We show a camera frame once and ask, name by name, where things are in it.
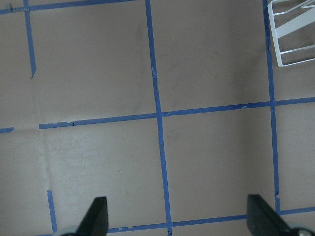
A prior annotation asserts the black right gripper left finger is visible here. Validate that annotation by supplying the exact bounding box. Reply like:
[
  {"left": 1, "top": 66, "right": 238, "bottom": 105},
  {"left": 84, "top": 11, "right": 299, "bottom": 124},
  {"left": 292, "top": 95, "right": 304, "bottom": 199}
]
[{"left": 76, "top": 197, "right": 109, "bottom": 236}]

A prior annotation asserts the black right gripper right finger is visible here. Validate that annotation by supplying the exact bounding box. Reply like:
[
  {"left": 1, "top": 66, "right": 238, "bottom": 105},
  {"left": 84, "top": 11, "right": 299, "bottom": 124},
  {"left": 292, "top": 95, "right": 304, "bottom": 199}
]
[{"left": 247, "top": 194, "right": 291, "bottom": 236}]

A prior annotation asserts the white wire cup rack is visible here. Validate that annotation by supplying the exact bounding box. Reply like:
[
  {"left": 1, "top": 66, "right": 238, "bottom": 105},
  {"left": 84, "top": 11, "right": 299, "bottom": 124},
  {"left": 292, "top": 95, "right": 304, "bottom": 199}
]
[{"left": 267, "top": 0, "right": 315, "bottom": 67}]

